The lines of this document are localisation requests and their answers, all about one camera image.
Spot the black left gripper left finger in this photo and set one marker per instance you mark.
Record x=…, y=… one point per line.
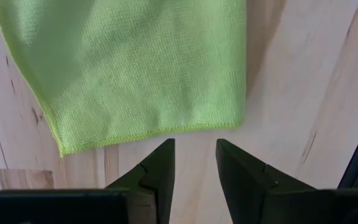
x=154, y=186

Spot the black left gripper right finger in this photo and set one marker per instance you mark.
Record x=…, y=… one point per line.
x=247, y=189

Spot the lime green microfiber towel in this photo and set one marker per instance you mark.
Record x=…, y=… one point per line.
x=129, y=68

